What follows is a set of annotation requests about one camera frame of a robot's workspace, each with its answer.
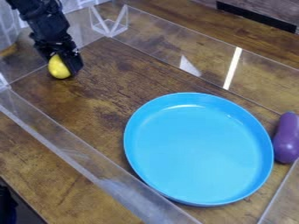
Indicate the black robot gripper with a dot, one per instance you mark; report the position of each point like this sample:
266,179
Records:
49,33

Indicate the yellow lemon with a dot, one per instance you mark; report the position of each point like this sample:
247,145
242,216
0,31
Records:
57,69

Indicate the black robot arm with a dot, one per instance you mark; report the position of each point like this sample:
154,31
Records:
49,25

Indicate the blue round tray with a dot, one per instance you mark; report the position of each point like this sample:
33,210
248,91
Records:
199,149

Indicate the black baseboard strip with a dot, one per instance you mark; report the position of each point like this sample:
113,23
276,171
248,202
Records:
266,20

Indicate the dark object at table edge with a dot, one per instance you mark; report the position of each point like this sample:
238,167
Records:
7,206

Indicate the purple toy eggplant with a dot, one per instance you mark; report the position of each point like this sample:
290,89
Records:
286,140

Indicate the clear acrylic enclosure wall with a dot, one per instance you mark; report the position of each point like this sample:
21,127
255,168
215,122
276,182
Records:
145,48

